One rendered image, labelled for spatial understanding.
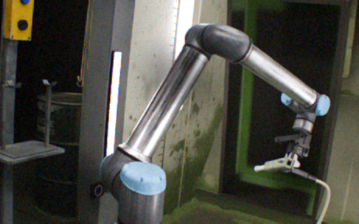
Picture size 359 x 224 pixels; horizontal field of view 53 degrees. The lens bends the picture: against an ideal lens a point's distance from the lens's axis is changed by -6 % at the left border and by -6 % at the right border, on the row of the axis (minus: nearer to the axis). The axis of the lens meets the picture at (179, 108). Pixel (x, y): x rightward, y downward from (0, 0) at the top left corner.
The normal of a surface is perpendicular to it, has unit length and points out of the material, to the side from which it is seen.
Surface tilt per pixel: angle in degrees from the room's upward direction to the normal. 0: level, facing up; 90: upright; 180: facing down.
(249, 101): 102
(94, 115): 90
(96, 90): 90
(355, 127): 57
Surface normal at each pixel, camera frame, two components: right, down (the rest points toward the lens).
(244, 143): -0.47, 0.28
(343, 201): -0.35, -0.47
